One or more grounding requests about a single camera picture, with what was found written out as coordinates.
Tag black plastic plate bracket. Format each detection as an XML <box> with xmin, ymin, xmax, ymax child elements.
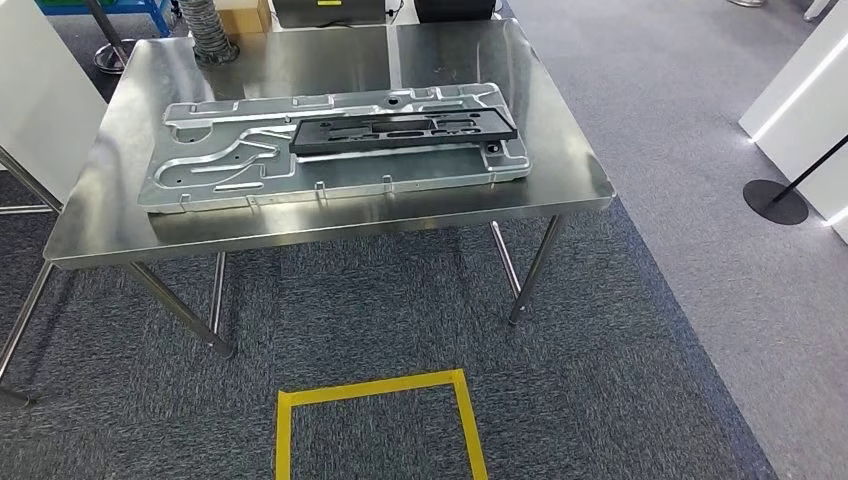
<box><xmin>289</xmin><ymin>107</ymin><xmax>519</xmax><ymax>158</ymax></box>

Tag stainless steel workbench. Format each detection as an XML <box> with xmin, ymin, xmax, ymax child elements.
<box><xmin>42</xmin><ymin>18</ymin><xmax>616</xmax><ymax>359</ymax></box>

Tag yellow floor tape square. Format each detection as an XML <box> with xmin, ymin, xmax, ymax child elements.
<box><xmin>274</xmin><ymin>369</ymin><xmax>490</xmax><ymax>480</ymax></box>

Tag stamped aluminium panel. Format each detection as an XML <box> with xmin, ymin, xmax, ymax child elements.
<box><xmin>137</xmin><ymin>82</ymin><xmax>533</xmax><ymax>215</ymax></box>

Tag white desk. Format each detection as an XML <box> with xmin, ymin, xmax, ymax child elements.
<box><xmin>264</xmin><ymin>0</ymin><xmax>506</xmax><ymax>31</ymax></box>

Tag black carrying case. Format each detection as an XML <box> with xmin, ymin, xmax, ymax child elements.
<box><xmin>413</xmin><ymin>0</ymin><xmax>498</xmax><ymax>24</ymax></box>

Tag grey laptop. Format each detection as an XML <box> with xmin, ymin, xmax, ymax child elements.
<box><xmin>271</xmin><ymin>0</ymin><xmax>388</xmax><ymax>29</ymax></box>

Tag brown cardboard box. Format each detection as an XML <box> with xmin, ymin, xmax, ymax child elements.
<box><xmin>213</xmin><ymin>0</ymin><xmax>273</xmax><ymax>36</ymax></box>

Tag black pole stand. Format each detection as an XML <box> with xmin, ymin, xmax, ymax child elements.
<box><xmin>743</xmin><ymin>135</ymin><xmax>848</xmax><ymax>227</ymax></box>

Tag blue table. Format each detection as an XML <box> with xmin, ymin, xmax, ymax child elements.
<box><xmin>36</xmin><ymin>0</ymin><xmax>175</xmax><ymax>38</ymax></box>

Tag steel pole stand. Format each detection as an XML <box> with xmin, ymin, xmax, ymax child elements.
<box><xmin>82</xmin><ymin>0</ymin><xmax>137</xmax><ymax>75</ymax></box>

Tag white lit partition panel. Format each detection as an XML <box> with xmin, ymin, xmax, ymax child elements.
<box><xmin>738</xmin><ymin>19</ymin><xmax>848</xmax><ymax>245</ymax></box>

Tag grey flexible duct hose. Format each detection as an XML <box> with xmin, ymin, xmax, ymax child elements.
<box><xmin>178</xmin><ymin>0</ymin><xmax>240</xmax><ymax>66</ymax></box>

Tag steel support frame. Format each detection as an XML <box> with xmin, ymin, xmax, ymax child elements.
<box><xmin>0</xmin><ymin>146</ymin><xmax>64</xmax><ymax>407</ymax></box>

